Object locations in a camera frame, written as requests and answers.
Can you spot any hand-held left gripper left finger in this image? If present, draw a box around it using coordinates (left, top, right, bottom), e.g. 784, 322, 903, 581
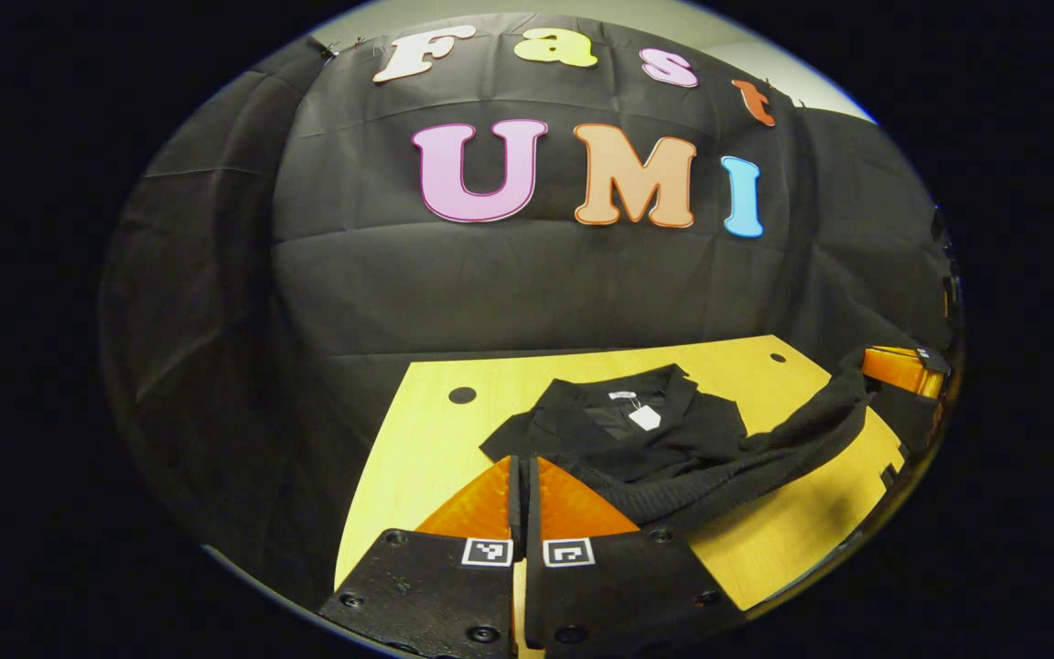
318, 456, 521, 659

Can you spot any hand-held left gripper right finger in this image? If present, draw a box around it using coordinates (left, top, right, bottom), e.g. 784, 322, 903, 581
523, 456, 747, 655

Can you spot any black button shirt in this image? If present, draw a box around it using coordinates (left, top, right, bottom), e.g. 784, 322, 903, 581
479, 352, 877, 541

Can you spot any black backdrop cloth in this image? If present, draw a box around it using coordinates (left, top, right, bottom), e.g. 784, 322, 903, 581
97, 11, 960, 587

